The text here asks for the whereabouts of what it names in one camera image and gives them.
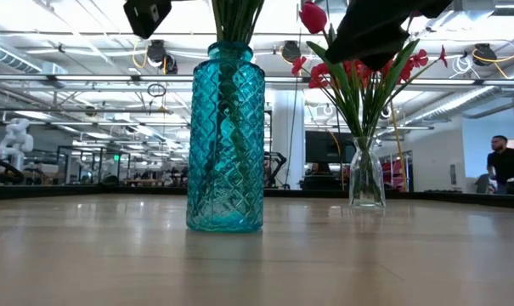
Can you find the teal textured glass vase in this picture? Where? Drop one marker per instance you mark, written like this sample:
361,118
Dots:
224,140

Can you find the grey office chair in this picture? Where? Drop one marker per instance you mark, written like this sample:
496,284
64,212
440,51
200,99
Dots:
481,183

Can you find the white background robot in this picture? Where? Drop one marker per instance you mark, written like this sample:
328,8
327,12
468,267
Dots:
15,136

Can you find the person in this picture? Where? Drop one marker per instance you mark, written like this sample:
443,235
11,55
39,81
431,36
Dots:
507,163

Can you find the green stems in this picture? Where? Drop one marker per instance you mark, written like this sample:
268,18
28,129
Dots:
235,19

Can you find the clear glass vase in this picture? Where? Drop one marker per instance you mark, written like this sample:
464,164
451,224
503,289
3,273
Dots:
367,178

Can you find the black monitor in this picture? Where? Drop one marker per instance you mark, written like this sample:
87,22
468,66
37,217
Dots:
324,146

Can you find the silver ventilation duct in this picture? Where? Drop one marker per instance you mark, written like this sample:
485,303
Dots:
452,102
10,57

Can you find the black frame workstation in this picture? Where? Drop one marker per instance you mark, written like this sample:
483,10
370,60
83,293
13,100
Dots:
93,148

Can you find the white square pillar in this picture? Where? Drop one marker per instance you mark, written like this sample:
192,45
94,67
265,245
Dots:
288,127

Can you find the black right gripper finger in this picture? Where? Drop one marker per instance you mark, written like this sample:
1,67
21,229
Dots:
363,44
380,60

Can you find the long ceiling light strip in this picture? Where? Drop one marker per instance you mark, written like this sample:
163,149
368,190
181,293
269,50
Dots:
112,79

